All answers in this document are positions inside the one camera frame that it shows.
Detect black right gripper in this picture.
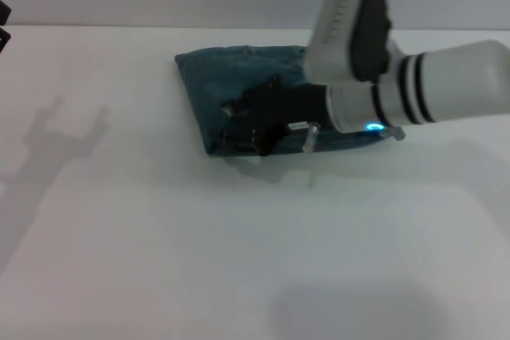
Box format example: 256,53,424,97
217,74,334,158

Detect blue denim shorts with cartoon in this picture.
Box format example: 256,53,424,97
174,44,396,158

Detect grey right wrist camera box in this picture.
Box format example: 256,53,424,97
304,0,394,87

